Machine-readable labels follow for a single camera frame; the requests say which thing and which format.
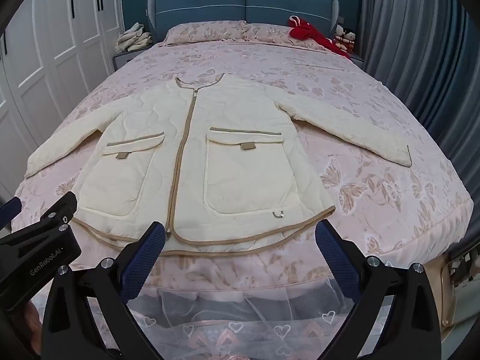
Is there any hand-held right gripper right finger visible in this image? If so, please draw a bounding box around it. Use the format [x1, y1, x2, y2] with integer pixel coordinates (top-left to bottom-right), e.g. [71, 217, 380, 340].
[315, 219, 443, 360]

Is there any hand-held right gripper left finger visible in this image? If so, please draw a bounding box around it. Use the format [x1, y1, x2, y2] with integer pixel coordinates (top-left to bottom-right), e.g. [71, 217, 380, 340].
[41, 221, 166, 360]

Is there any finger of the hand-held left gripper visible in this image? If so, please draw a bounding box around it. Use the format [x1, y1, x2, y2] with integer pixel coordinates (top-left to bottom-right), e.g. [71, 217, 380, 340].
[0, 191, 79, 244]
[0, 196, 23, 231]

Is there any cream quilted jacket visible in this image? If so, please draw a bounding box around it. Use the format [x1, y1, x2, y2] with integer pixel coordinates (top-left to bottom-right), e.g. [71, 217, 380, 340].
[24, 73, 413, 258]

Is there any pile of cream clothes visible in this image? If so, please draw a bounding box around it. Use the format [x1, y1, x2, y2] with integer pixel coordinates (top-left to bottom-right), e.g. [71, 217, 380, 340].
[114, 22, 153, 54]

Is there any sheer lace bed skirt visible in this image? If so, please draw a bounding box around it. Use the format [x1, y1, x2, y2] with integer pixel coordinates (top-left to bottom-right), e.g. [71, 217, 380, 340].
[22, 280, 444, 360]

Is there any white wardrobe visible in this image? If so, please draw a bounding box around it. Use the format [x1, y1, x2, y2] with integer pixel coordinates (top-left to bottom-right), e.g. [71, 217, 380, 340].
[0, 0, 127, 196]

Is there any blue nightstand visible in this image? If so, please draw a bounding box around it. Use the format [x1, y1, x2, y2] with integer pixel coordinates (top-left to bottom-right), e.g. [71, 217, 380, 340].
[347, 49, 365, 70]
[112, 43, 155, 73]

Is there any pink floral pillow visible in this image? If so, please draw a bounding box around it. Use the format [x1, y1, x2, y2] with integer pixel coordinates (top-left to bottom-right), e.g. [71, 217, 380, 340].
[242, 22, 328, 52]
[163, 20, 249, 46]

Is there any grey curtain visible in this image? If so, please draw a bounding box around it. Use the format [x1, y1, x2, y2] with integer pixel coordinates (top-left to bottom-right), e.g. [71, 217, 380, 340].
[354, 0, 480, 190]

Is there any red garment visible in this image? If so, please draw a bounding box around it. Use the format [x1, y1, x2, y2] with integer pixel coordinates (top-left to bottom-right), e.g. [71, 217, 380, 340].
[287, 15, 354, 61]

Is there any blue upholstered headboard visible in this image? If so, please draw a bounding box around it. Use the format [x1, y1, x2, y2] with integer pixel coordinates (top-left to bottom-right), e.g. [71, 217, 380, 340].
[147, 0, 340, 44]

